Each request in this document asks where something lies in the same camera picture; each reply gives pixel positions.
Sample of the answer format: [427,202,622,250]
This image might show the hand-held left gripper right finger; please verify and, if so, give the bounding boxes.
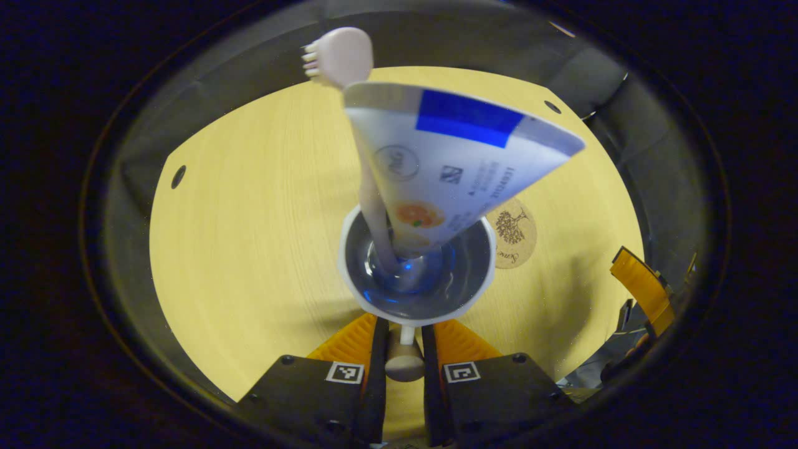
[422,318,575,447]

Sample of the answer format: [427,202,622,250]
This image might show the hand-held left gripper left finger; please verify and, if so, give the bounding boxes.
[240,312,391,446]

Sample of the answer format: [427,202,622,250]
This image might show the white cup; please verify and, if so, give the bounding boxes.
[337,204,498,383]

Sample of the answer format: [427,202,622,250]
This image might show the round cork coaster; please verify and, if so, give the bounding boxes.
[485,198,539,271]

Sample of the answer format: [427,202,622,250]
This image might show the white toothpaste tube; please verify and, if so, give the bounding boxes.
[342,81,587,260]

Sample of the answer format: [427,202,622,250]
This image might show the white toothbrush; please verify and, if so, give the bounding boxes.
[301,27,401,276]

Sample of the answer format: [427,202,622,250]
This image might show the wooden desktop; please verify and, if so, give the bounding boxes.
[149,65,647,438]

